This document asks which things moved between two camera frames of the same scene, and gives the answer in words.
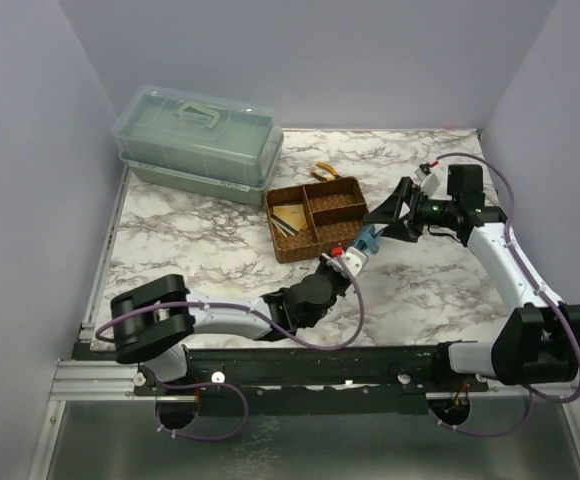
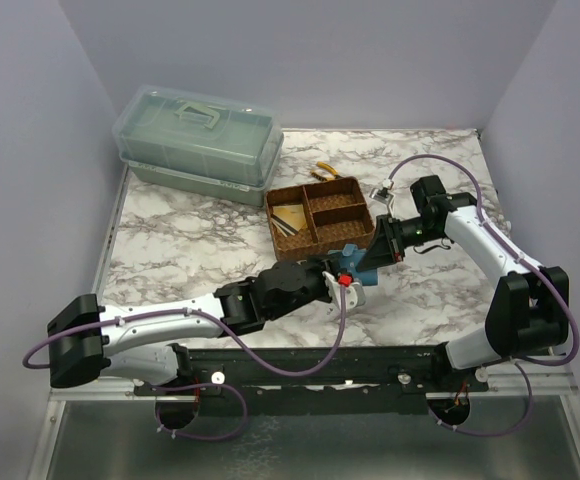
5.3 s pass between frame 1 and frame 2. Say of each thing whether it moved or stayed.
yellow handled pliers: stayed
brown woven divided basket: stayed
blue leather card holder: moved
